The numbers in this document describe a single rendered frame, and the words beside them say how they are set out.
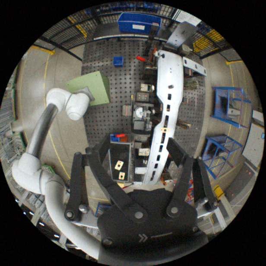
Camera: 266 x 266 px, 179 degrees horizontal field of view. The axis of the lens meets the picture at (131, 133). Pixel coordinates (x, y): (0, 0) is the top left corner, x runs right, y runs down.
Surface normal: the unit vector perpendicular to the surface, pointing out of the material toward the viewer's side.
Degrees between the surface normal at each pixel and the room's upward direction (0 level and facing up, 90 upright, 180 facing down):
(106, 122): 0
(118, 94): 0
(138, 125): 0
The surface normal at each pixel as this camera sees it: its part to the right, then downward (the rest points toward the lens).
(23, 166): 0.63, -0.59
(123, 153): -0.01, 0.37
